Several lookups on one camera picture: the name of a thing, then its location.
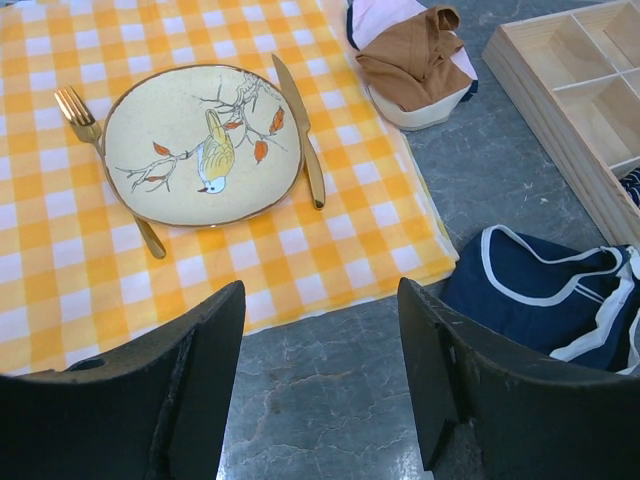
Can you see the yellow checkered cloth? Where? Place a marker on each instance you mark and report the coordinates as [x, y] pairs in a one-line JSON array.
[[77, 277]]

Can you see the wooden compartment tray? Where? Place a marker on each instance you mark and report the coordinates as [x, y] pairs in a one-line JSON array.
[[574, 77]]

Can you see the navy striped rolled underwear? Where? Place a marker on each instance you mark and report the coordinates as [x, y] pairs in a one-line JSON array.
[[631, 184]]

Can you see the bird-painted ceramic plate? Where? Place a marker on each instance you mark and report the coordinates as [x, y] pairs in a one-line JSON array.
[[201, 146]]

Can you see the brown underwear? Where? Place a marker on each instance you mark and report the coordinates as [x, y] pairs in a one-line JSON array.
[[410, 63]]

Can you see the navy blue white-trimmed underwear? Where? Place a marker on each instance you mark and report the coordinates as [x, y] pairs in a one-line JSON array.
[[576, 307]]

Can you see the pink underwear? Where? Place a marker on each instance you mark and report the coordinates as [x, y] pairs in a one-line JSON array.
[[366, 19]]

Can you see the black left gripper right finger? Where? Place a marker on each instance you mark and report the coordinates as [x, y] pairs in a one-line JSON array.
[[534, 417]]

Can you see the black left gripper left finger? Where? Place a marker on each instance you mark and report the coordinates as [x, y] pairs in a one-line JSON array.
[[155, 407]]

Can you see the gold fork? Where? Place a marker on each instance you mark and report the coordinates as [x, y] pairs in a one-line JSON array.
[[88, 130]]

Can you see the cream underwear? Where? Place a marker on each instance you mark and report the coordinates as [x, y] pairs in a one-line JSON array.
[[419, 119]]

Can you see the gold knife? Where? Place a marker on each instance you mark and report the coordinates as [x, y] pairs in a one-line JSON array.
[[293, 97]]

